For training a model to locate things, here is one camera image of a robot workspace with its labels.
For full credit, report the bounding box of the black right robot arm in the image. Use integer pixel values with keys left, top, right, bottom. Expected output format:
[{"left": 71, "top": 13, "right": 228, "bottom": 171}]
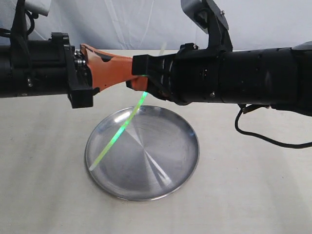
[{"left": 132, "top": 43, "right": 312, "bottom": 116}]

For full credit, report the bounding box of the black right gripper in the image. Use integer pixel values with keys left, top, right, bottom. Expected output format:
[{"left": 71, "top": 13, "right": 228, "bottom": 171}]
[{"left": 126, "top": 43, "right": 222, "bottom": 105}]

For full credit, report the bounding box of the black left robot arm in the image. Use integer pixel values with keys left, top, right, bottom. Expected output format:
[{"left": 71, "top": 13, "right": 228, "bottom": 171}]
[{"left": 0, "top": 33, "right": 148, "bottom": 109}]

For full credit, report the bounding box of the white backdrop curtain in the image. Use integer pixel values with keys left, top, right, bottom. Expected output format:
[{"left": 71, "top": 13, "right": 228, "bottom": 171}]
[{"left": 0, "top": 0, "right": 312, "bottom": 51}]

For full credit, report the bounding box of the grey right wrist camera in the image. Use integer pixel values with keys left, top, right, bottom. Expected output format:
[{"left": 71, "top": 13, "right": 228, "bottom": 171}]
[{"left": 180, "top": 0, "right": 233, "bottom": 52}]

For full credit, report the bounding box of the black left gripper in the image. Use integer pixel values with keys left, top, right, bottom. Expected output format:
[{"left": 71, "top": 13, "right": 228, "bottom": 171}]
[{"left": 9, "top": 33, "right": 137, "bottom": 109}]

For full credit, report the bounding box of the green plastic straw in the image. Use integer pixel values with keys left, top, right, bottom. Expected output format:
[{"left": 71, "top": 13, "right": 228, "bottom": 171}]
[{"left": 89, "top": 41, "right": 168, "bottom": 171}]

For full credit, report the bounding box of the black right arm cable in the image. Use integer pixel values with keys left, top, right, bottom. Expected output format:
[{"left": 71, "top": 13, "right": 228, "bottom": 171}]
[{"left": 234, "top": 103, "right": 312, "bottom": 149}]

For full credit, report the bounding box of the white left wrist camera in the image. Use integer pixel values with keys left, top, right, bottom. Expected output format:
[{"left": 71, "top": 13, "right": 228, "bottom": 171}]
[{"left": 25, "top": 0, "right": 52, "bottom": 17}]

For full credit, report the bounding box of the round stainless steel plate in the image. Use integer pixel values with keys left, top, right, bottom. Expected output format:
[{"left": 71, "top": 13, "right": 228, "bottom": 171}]
[{"left": 84, "top": 105, "right": 199, "bottom": 201}]

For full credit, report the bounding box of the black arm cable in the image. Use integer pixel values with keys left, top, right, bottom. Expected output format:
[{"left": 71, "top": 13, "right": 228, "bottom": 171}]
[
  {"left": 0, "top": 0, "right": 37, "bottom": 49},
  {"left": 234, "top": 103, "right": 312, "bottom": 149}
]

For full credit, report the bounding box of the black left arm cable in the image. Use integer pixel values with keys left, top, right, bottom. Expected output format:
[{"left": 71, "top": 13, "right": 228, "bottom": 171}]
[{"left": 0, "top": 0, "right": 37, "bottom": 49}]

